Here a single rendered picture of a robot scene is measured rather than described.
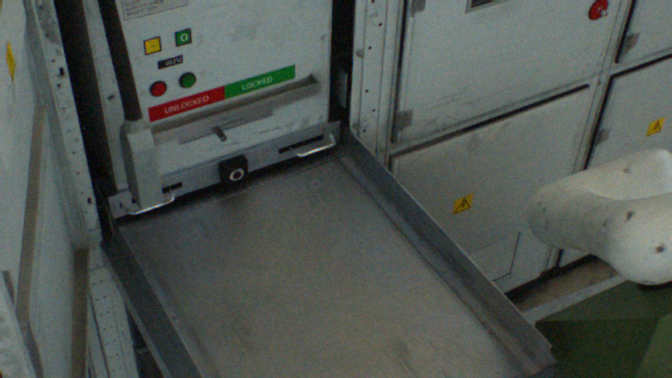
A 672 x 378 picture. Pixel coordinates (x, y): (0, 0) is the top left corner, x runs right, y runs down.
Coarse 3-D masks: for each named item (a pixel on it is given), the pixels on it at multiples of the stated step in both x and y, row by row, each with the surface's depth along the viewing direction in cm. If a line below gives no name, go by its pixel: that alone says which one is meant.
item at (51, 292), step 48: (0, 0) 114; (0, 48) 109; (0, 96) 106; (0, 144) 103; (48, 144) 145; (0, 192) 113; (48, 192) 151; (0, 240) 110; (48, 240) 146; (0, 288) 95; (48, 288) 141; (0, 336) 100; (48, 336) 136
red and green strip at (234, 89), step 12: (276, 72) 181; (288, 72) 182; (228, 84) 176; (240, 84) 178; (252, 84) 179; (264, 84) 181; (192, 96) 173; (204, 96) 175; (216, 96) 176; (228, 96) 178; (156, 108) 171; (168, 108) 172; (180, 108) 174; (192, 108) 175; (156, 120) 172
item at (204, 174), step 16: (304, 128) 195; (320, 128) 196; (336, 128) 198; (256, 144) 190; (272, 144) 191; (288, 144) 194; (304, 144) 196; (320, 144) 199; (208, 160) 186; (224, 160) 187; (256, 160) 191; (272, 160) 194; (160, 176) 182; (176, 176) 182; (192, 176) 185; (208, 176) 187; (112, 192) 178; (176, 192) 185; (112, 208) 179
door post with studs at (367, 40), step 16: (368, 0) 176; (384, 0) 178; (368, 16) 179; (384, 16) 181; (352, 32) 186; (368, 32) 181; (352, 48) 188; (368, 48) 184; (352, 64) 185; (368, 64) 187; (352, 80) 188; (368, 80) 190; (352, 96) 191; (368, 96) 193; (352, 112) 194; (368, 112) 196; (352, 128) 197; (368, 128) 199; (368, 144) 203
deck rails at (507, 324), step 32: (352, 160) 199; (384, 192) 191; (416, 224) 183; (128, 256) 172; (448, 256) 175; (160, 288) 169; (480, 288) 168; (160, 320) 163; (480, 320) 166; (512, 320) 162; (192, 352) 158; (512, 352) 160; (544, 352) 156
